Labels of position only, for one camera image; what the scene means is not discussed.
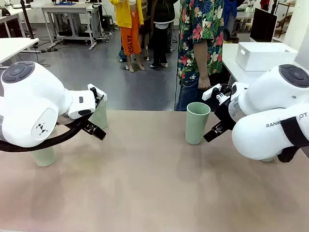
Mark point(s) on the pale green plastic cup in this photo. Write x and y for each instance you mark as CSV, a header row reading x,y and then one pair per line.
x,y
101,116
196,125
44,157
267,159

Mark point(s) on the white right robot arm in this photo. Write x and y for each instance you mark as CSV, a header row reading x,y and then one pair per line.
x,y
260,96

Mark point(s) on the black computer monitor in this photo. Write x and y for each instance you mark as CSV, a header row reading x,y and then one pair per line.
x,y
263,25

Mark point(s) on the black stand pole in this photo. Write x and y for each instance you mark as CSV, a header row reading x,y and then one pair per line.
x,y
26,19

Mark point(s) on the grey metal-frame desk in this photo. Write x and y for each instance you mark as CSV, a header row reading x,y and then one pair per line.
x,y
70,10

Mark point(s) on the person's right hand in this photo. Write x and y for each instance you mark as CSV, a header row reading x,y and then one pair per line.
x,y
204,83

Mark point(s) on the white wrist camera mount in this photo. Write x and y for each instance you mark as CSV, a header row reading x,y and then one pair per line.
x,y
100,93
210,93

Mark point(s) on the white desk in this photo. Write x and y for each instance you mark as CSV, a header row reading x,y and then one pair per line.
x,y
14,47

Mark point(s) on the wooden chair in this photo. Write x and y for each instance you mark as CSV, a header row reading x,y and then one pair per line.
x,y
285,21

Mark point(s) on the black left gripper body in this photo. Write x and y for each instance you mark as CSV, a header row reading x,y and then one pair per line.
x,y
96,108

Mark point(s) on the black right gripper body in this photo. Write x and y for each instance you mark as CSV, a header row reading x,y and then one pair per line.
x,y
225,111

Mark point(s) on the person in floral shirt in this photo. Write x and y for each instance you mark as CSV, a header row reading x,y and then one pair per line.
x,y
193,29

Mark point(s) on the floor power strip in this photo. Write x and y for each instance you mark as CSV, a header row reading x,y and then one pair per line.
x,y
49,49

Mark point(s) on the black stool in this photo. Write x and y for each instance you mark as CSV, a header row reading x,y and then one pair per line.
x,y
107,21

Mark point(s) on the white plastic storage basket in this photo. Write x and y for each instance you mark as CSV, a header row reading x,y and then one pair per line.
x,y
260,60

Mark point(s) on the mannequin yellow jacket orange shorts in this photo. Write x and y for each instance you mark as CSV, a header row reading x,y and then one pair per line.
x,y
128,24

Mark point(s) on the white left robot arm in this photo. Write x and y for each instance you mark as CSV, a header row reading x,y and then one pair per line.
x,y
29,96

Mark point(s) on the mannequin in black clothes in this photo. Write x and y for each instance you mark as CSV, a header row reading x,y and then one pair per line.
x,y
160,31

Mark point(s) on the person's right forearm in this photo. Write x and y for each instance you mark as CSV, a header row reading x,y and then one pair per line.
x,y
202,65

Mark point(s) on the blue jeans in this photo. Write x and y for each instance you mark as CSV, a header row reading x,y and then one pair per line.
x,y
188,96

